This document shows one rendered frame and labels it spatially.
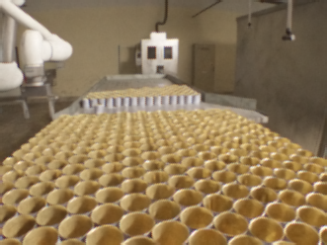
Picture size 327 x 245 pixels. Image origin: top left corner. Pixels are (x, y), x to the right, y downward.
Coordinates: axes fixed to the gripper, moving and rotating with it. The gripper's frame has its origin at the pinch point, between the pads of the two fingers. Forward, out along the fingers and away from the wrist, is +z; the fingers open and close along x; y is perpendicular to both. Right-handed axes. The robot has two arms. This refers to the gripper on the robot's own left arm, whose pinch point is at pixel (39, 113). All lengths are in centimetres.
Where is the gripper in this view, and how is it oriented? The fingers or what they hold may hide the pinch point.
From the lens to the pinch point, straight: 109.0
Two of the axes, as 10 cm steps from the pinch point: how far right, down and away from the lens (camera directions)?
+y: 1.5, 2.7, -9.5
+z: 0.1, 9.6, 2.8
